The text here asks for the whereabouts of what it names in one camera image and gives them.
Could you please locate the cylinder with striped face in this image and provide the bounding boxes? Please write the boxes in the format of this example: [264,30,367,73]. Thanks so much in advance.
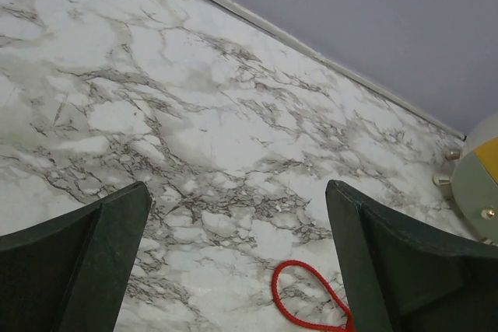
[433,114,497,245]

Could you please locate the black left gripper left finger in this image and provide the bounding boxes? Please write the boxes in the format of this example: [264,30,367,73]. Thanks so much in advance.
[1,182,152,331]

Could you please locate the red padlock with cable shackle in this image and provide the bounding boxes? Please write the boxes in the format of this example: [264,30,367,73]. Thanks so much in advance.
[271,260,357,332]

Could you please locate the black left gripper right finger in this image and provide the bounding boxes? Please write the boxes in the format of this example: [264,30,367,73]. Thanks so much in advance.
[325,180,497,332]

